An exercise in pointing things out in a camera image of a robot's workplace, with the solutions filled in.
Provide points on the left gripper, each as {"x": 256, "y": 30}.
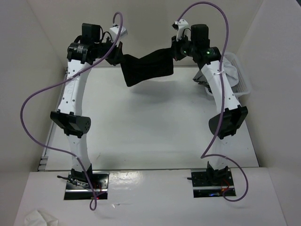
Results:
{"x": 116, "y": 59}

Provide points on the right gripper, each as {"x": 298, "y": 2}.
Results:
{"x": 174, "y": 45}

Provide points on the black skirt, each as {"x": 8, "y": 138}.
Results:
{"x": 154, "y": 65}

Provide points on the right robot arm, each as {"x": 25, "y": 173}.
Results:
{"x": 193, "y": 41}

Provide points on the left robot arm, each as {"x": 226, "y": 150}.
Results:
{"x": 81, "y": 54}

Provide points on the grey skirt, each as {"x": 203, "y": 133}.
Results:
{"x": 200, "y": 79}

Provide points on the white skirt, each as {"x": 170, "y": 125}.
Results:
{"x": 231, "y": 72}

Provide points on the white plastic laundry basket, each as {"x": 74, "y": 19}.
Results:
{"x": 244, "y": 85}

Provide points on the white crumpled cloth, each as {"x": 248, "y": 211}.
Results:
{"x": 40, "y": 218}

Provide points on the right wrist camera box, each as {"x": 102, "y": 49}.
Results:
{"x": 181, "y": 26}

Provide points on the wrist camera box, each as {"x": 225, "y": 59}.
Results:
{"x": 181, "y": 26}
{"x": 115, "y": 30}

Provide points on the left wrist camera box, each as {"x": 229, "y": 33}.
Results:
{"x": 115, "y": 30}

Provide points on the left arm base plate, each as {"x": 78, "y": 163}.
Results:
{"x": 79, "y": 190}

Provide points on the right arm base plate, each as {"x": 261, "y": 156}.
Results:
{"x": 202, "y": 187}

